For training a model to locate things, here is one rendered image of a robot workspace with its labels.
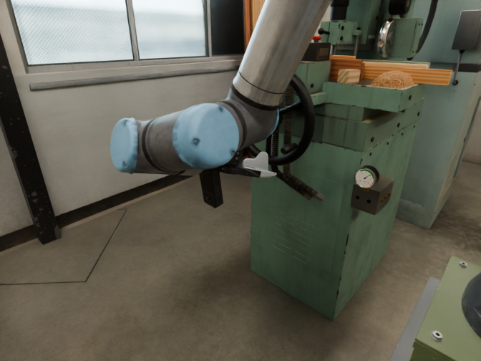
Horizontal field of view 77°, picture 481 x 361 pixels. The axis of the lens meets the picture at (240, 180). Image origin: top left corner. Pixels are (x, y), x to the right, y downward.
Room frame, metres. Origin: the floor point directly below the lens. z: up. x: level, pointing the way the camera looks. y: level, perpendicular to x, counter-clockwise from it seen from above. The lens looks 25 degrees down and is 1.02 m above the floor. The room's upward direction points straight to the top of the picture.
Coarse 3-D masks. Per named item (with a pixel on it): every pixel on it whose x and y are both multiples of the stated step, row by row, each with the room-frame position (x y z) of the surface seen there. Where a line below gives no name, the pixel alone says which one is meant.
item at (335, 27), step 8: (328, 24) 1.10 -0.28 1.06; (336, 24) 1.08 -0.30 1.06; (344, 24) 1.10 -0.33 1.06; (352, 24) 1.14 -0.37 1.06; (336, 32) 1.08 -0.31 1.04; (344, 32) 1.10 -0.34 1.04; (352, 32) 1.14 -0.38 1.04; (320, 40) 1.11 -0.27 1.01; (328, 40) 1.09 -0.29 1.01; (336, 40) 1.07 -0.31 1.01; (344, 40) 1.11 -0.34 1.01; (352, 40) 1.15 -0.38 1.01; (336, 48) 1.13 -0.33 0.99
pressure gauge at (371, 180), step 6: (360, 168) 0.80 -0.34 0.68; (366, 168) 0.79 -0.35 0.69; (372, 168) 0.79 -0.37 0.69; (354, 174) 0.81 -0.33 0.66; (360, 174) 0.80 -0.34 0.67; (366, 174) 0.79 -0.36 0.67; (372, 174) 0.78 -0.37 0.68; (378, 174) 0.78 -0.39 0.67; (360, 180) 0.80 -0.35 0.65; (366, 180) 0.78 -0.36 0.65; (372, 180) 0.77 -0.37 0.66; (378, 180) 0.79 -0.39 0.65; (360, 186) 0.79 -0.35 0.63; (366, 186) 0.78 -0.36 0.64; (372, 186) 0.77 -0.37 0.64
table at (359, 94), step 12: (324, 84) 0.97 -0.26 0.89; (336, 84) 0.94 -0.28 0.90; (348, 84) 0.92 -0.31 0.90; (360, 84) 0.91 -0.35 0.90; (420, 84) 0.93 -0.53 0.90; (312, 96) 0.89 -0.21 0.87; (324, 96) 0.94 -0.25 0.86; (336, 96) 0.93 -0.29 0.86; (348, 96) 0.91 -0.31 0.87; (360, 96) 0.89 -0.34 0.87; (372, 96) 0.86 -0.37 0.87; (384, 96) 0.84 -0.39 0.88; (396, 96) 0.82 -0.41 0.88; (408, 96) 0.86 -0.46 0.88; (420, 96) 0.95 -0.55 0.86; (372, 108) 0.86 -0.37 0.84; (384, 108) 0.84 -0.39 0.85; (396, 108) 0.82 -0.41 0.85
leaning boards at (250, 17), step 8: (248, 0) 2.54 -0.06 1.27; (256, 0) 2.56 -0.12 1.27; (264, 0) 2.63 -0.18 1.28; (248, 8) 2.54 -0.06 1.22; (256, 8) 2.56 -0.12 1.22; (248, 16) 2.53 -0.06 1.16; (256, 16) 2.55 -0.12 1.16; (248, 24) 2.53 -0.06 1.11; (248, 32) 2.53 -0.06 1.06; (248, 40) 2.52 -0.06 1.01; (248, 152) 2.48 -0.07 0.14
